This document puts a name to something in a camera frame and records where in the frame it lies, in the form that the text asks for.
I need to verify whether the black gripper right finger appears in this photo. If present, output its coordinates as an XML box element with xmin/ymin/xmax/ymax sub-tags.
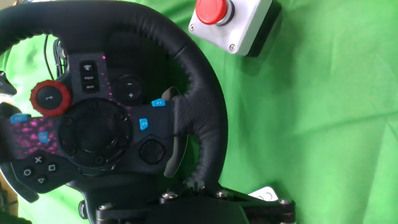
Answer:
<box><xmin>196</xmin><ymin>182</ymin><xmax>296</xmax><ymax>224</ymax></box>

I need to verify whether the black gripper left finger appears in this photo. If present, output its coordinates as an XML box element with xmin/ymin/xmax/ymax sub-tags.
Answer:
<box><xmin>95</xmin><ymin>182</ymin><xmax>196</xmax><ymax>224</ymax></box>

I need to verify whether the black leather steering wheel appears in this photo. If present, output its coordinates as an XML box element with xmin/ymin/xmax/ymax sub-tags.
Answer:
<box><xmin>0</xmin><ymin>0</ymin><xmax>229</xmax><ymax>206</ymax></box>

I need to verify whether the black steering wheel base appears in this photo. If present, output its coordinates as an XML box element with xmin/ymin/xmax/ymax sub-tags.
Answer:
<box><xmin>67</xmin><ymin>29</ymin><xmax>190</xmax><ymax>224</ymax></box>

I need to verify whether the silver digital scale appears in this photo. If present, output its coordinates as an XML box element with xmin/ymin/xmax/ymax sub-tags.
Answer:
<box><xmin>248</xmin><ymin>185</ymin><xmax>279</xmax><ymax>202</ymax></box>

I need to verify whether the green cloth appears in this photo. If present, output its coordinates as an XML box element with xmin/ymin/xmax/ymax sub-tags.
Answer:
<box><xmin>0</xmin><ymin>0</ymin><xmax>398</xmax><ymax>224</ymax></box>

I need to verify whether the black clamp with white print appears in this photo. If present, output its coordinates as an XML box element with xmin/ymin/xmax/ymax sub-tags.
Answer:
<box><xmin>0</xmin><ymin>70</ymin><xmax>18</xmax><ymax>97</ymax></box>

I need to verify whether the white box red mushroom button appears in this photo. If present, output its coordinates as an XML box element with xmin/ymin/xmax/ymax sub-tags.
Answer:
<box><xmin>188</xmin><ymin>0</ymin><xmax>283</xmax><ymax>58</ymax></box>

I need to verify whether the thin black wheel cable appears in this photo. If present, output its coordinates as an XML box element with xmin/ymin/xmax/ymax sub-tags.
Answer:
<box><xmin>42</xmin><ymin>33</ymin><xmax>68</xmax><ymax>82</ymax></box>

